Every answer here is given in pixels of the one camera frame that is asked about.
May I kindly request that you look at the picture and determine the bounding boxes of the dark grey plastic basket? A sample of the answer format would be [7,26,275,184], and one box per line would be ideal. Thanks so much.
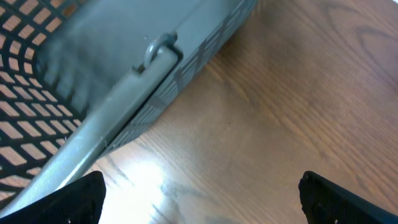
[1,0,256,218]

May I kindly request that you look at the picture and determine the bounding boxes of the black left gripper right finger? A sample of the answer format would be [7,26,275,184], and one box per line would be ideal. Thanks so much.
[298,170,397,224]

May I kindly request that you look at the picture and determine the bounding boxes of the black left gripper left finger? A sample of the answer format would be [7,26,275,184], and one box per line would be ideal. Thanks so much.
[1,171,106,224]

